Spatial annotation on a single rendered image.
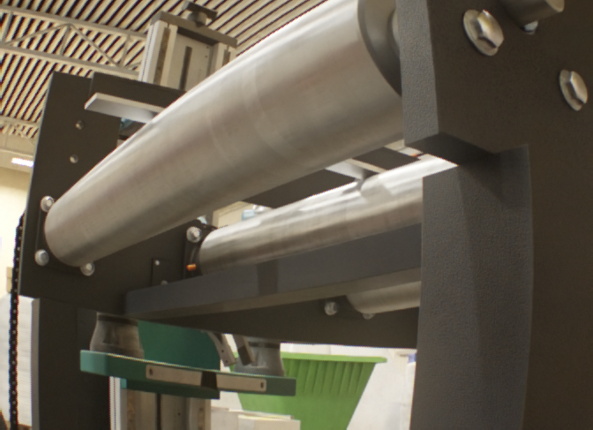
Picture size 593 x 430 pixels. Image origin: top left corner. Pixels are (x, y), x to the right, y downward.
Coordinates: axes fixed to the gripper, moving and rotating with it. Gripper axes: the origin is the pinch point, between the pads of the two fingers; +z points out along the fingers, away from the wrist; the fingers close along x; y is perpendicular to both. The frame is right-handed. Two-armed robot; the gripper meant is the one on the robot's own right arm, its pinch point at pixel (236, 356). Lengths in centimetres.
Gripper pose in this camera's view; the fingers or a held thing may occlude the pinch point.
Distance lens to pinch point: 149.0
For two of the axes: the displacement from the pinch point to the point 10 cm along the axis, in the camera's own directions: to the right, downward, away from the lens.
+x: -6.1, -0.9, -7.9
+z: 3.4, 8.6, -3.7
